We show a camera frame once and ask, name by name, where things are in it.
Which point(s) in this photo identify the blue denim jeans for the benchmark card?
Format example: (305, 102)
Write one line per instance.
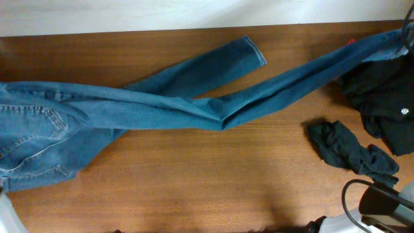
(50, 131)

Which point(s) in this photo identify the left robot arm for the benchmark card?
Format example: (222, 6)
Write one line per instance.
(10, 222)

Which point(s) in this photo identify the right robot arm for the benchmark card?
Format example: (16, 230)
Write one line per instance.
(381, 210)

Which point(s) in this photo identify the dark grey cloth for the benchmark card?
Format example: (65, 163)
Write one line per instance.
(340, 148)

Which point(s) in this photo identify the black garment with red trim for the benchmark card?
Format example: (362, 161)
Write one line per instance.
(382, 92)

